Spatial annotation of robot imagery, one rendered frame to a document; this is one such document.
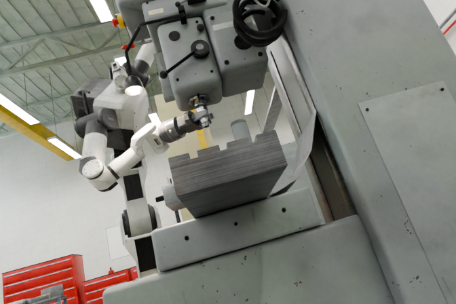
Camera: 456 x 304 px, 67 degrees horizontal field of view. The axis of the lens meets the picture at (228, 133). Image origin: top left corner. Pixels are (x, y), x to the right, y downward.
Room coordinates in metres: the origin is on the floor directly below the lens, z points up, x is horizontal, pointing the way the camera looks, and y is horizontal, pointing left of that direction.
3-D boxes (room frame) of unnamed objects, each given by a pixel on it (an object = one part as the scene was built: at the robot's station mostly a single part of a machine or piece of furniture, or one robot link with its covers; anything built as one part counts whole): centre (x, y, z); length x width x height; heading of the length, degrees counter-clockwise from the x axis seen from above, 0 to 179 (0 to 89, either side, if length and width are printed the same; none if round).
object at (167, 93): (1.21, 0.18, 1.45); 0.04 x 0.04 x 0.21; 6
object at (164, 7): (1.23, 0.03, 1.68); 0.34 x 0.24 x 0.10; 96
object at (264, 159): (1.29, 0.08, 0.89); 1.24 x 0.23 x 0.08; 6
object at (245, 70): (1.24, -0.12, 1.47); 0.24 x 0.19 x 0.26; 6
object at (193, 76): (1.22, 0.07, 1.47); 0.21 x 0.19 x 0.32; 6
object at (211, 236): (1.22, 0.07, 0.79); 0.50 x 0.35 x 0.12; 96
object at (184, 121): (1.26, 0.16, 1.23); 0.13 x 0.12 x 0.10; 161
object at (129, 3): (1.23, 0.06, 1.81); 0.47 x 0.26 x 0.16; 96
